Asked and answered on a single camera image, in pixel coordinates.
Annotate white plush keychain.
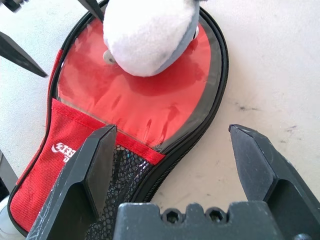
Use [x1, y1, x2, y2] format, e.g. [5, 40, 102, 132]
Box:
[102, 0, 201, 77]

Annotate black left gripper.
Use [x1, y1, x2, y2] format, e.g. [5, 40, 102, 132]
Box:
[0, 0, 49, 78]

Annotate red black paddle case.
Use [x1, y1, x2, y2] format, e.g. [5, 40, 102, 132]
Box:
[7, 1, 230, 238]

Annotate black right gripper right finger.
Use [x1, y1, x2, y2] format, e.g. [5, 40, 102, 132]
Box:
[228, 124, 320, 240]

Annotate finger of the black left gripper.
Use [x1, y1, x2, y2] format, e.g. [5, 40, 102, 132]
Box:
[77, 0, 105, 21]

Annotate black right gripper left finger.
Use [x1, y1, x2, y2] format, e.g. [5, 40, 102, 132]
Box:
[26, 124, 118, 240]

